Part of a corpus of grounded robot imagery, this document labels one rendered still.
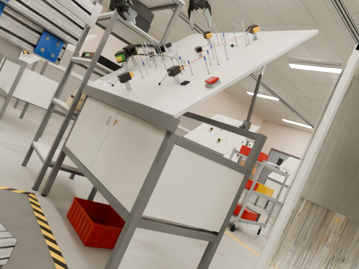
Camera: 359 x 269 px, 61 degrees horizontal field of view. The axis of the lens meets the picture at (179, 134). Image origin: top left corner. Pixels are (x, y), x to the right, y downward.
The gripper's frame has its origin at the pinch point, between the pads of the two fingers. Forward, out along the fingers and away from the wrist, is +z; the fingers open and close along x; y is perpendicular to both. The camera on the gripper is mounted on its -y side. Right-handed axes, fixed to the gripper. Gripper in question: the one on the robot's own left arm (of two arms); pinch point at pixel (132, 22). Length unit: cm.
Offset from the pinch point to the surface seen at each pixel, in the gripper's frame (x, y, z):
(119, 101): -40.2, 2.7, 24.7
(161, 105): -43, 40, 26
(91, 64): -7, -61, 16
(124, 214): -90, 36, 47
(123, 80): -28.6, 0.3, 18.8
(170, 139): -57, 52, 32
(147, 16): 57, -54, 18
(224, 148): 161, -197, 323
